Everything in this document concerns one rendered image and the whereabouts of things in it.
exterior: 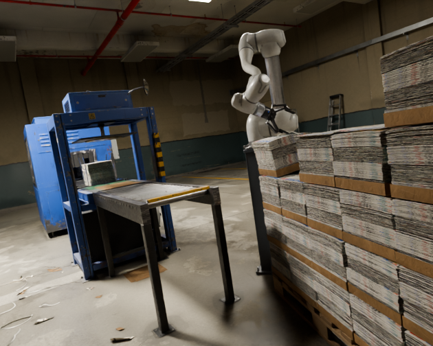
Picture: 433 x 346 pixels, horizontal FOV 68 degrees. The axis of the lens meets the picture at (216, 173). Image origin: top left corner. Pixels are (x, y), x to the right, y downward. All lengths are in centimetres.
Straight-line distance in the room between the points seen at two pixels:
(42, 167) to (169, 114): 700
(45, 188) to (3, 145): 527
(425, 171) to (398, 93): 25
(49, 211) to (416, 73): 512
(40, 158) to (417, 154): 504
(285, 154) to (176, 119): 1002
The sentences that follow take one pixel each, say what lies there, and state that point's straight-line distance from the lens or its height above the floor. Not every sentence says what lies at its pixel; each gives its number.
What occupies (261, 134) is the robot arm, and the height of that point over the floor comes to 110.
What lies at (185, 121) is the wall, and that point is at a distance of 1202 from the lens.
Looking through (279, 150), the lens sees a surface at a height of 99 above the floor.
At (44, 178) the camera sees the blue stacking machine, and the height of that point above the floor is 92.
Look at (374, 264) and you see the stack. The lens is 138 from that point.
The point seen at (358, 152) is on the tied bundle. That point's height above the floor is 98.
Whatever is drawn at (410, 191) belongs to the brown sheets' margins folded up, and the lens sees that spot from 115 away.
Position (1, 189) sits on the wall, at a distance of 1064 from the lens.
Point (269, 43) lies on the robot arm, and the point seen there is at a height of 171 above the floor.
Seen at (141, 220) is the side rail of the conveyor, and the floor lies 71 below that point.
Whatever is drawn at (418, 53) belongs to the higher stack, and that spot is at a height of 126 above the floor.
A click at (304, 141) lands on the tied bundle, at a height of 104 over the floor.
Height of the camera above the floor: 110
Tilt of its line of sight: 6 degrees down
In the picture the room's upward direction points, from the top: 8 degrees counter-clockwise
